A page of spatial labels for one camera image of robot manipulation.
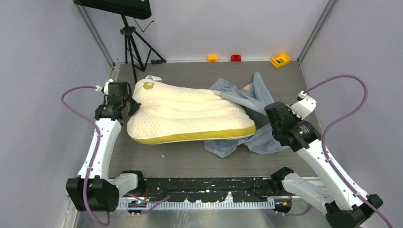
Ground black tripod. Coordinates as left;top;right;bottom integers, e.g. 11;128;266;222
120;15;167;83

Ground yellow plastic bin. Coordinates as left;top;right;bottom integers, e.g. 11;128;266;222
270;52;291;68

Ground cream pillow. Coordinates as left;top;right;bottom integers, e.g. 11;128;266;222
126;76;256;144

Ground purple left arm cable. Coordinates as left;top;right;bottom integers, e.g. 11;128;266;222
60;85;171;227

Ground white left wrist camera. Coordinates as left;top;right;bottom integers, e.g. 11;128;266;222
95;79;114;95

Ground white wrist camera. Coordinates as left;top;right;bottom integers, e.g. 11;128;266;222
95;79;114;95
289;91;317;120

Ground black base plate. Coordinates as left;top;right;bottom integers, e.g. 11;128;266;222
129;177;292;203

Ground red toy block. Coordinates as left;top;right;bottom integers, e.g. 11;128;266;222
230;55;242;62

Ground small black block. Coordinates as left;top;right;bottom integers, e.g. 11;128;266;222
150;59;164;65

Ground orange toy block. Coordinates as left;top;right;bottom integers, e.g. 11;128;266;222
207;55;219;62

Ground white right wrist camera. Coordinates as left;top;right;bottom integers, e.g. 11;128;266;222
289;91;317;120

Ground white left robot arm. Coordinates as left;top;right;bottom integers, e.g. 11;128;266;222
66;79;146;212

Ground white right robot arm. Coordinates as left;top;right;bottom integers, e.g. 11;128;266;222
264;102;383;228

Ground blue pillowcase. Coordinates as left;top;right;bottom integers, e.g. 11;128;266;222
203;72;289;158

